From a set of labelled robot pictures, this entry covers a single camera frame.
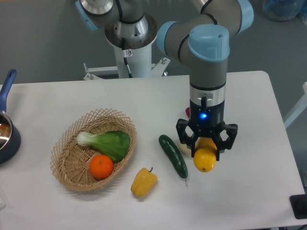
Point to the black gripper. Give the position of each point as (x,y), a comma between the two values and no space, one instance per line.
(206,116)

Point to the yellow mango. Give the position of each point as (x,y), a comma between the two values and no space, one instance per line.
(205,155)

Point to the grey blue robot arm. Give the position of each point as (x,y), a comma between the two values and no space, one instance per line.
(201,44)

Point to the green cucumber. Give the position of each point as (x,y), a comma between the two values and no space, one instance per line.
(174,155)

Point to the red fruit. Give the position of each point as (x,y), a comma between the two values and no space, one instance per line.
(187,111)

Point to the yellow bell pepper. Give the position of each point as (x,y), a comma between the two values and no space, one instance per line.
(143,182)

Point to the green bok choy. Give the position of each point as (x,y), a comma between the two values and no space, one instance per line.
(114,144)

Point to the orange fruit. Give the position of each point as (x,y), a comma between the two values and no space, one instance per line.
(101,166)

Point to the black device at edge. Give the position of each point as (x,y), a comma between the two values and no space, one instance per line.
(299,206)

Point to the woven wicker basket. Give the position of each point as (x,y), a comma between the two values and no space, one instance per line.
(70,161)

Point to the clear jar with blue items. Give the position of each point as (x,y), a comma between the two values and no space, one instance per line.
(281,10)

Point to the blue saucepan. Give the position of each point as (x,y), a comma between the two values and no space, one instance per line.
(10,138)

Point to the white frame at right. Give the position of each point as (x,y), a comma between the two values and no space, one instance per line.
(297,109)

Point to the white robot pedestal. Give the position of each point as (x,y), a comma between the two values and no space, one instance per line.
(132,44)

